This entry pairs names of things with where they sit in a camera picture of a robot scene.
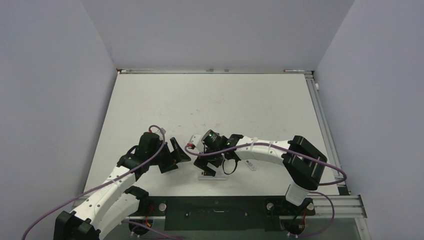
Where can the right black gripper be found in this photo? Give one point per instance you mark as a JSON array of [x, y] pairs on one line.
[[203, 161]]

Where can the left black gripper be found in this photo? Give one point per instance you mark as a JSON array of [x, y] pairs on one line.
[[176, 156]]

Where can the white remote control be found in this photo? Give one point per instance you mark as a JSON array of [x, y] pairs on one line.
[[207, 176]]

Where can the aluminium back rail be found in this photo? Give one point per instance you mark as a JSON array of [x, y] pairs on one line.
[[214, 71]]

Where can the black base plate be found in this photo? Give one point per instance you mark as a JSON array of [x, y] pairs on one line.
[[223, 213]]

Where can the aluminium rail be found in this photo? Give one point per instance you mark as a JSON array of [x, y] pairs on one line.
[[214, 71], [346, 206]]

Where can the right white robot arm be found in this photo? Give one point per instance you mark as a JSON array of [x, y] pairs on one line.
[[302, 160]]

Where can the white battery cover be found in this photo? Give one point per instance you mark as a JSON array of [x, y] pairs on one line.
[[250, 165]]

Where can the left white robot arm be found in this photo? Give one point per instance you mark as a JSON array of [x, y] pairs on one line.
[[118, 197]]

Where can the aluminium right rail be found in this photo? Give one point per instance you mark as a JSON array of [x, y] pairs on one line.
[[346, 206]]

